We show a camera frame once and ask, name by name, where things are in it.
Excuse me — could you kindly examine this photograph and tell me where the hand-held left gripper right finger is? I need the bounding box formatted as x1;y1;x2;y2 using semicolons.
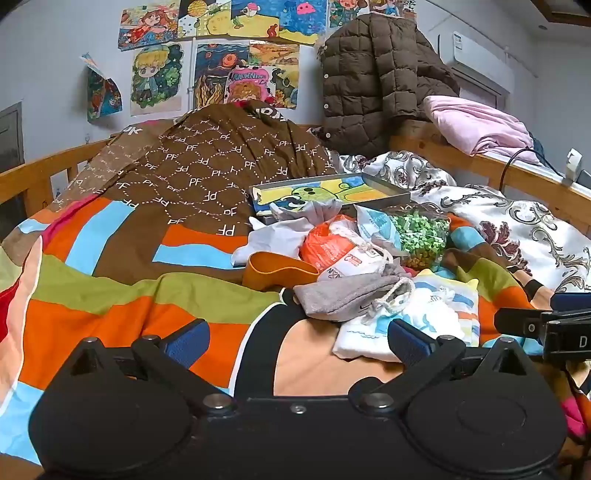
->
348;318;532;416

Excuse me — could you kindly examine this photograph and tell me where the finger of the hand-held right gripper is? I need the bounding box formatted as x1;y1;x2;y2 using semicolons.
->
494;307;555;340
551;292;591;311

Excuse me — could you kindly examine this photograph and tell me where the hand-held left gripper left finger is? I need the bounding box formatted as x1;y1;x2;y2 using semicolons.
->
69;319;237;416

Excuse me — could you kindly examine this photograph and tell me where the white towel with blue print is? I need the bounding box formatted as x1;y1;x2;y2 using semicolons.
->
332;268;481;361

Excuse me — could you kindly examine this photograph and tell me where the orange cloth item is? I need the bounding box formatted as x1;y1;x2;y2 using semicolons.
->
242;251;320;292

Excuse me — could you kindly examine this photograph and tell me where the blue white mask packet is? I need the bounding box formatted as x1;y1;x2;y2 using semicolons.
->
355;205;403;254

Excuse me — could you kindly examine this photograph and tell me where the white thin cloth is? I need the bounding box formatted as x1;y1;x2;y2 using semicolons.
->
232;215;319;269

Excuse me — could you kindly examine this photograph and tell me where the metal tray with colourful drawing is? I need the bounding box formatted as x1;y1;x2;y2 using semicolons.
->
249;172;411;219

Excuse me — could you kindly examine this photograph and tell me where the colourful striped bedsheet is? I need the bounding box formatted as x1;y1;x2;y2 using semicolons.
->
0;194;591;467

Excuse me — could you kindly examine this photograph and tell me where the white floral quilt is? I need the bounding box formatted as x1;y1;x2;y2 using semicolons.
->
332;150;591;294

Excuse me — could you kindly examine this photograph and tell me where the bag of green candies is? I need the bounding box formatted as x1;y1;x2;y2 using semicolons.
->
385;210;451;271

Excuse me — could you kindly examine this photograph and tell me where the orange white plastic packet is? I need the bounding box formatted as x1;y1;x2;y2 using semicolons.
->
299;215;389;278

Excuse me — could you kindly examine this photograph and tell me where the white mattress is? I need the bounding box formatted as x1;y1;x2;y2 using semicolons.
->
485;152;568;184

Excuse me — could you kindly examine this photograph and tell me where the white charger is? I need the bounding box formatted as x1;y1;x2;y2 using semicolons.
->
563;148;583;184

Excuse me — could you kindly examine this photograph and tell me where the dark teal cloth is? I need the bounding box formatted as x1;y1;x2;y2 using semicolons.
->
530;131;562;174

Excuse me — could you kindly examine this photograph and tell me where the brown patterned blanket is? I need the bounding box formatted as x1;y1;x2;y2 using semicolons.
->
46;102;340;282

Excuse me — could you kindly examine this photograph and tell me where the pink cloth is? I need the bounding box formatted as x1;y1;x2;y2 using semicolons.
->
422;95;542;165

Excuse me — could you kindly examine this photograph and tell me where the white air conditioner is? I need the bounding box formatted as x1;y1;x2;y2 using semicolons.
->
436;31;516;93

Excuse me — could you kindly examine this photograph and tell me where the brown puffer jacket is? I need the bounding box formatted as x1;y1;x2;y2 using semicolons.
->
318;13;462;160

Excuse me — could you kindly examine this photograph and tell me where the grey framed panel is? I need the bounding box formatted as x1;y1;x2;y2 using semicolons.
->
0;103;25;174

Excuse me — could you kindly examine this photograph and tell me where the wooden bed frame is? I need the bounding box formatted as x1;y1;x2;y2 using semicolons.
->
0;121;591;232

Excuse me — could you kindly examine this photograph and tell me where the curled wall picture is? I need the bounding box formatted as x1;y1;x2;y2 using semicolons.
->
82;52;123;121

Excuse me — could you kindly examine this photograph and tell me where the group of colourful wall drawings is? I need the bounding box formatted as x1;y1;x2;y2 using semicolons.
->
117;0;416;117

